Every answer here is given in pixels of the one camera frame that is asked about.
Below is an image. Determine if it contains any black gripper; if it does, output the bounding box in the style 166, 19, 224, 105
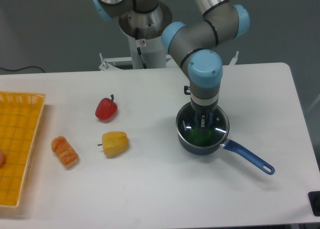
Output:
190, 100, 218, 128

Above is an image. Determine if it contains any glass pot lid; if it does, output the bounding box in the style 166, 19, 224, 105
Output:
175, 102, 230, 148

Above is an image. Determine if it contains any dark blue saucepan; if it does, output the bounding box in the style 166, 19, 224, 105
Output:
177, 126, 275, 175

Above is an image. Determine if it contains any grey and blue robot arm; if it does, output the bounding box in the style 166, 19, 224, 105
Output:
92, 0, 250, 128

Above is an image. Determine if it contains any green toy bell pepper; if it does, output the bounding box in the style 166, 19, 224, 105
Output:
188, 127, 213, 146

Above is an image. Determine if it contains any yellow toy bell pepper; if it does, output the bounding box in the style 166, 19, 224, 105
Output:
101, 131, 129, 158

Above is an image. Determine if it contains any red toy bell pepper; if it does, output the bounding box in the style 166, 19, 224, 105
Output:
95, 94, 118, 121

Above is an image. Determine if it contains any black device at table edge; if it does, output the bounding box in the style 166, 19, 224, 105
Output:
308, 191, 320, 217

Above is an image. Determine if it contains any toy bread roll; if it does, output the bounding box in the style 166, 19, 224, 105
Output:
51, 136, 79, 168

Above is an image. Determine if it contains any yellow woven basket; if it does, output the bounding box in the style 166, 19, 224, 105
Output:
0, 91, 46, 208

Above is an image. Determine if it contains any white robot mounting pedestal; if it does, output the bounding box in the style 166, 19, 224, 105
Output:
118, 2, 173, 69

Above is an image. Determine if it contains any white table frame bracket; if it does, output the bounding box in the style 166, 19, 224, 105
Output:
98, 53, 133, 72

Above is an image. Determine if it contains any black cable on floor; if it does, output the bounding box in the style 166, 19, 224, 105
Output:
0, 65, 46, 73

